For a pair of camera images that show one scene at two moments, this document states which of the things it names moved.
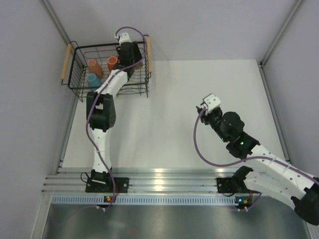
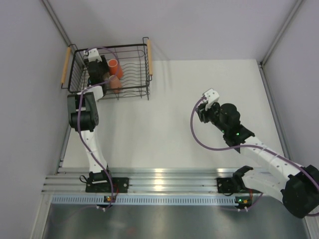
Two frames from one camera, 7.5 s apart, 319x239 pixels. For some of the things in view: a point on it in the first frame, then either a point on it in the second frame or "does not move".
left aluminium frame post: x=52 y=14 does not move
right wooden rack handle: x=149 y=54 does not move
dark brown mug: x=139 y=65 → x=106 y=76
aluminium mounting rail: x=143 y=180 does not move
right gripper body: x=212 y=118 does not move
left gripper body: x=137 y=57 → x=103 y=67
